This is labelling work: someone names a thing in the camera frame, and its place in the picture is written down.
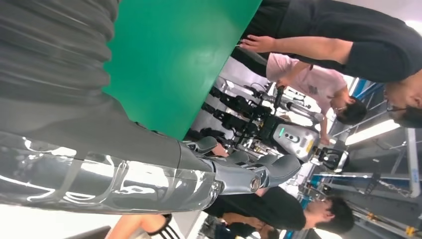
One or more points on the person standing behind table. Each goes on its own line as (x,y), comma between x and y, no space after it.
(280,211)

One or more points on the background humanoid robot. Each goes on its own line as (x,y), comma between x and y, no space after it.
(296,142)

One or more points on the metal gantry frame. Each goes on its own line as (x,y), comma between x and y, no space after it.
(412,158)

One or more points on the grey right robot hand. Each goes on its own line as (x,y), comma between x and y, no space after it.
(132,184)

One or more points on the person seated at desk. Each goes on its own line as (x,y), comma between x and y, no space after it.
(132,227)

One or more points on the ceiling light strip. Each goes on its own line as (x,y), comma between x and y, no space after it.
(372,132)

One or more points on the green table mat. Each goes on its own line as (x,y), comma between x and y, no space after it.
(171,59)

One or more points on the white desk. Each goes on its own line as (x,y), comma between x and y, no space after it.
(33,224)

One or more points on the person standing at table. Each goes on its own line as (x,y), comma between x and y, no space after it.
(362,33)

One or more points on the person beside background robot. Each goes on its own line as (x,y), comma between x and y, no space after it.
(313,82)

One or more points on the dark grey laptop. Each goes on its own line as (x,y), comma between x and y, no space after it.
(89,233)

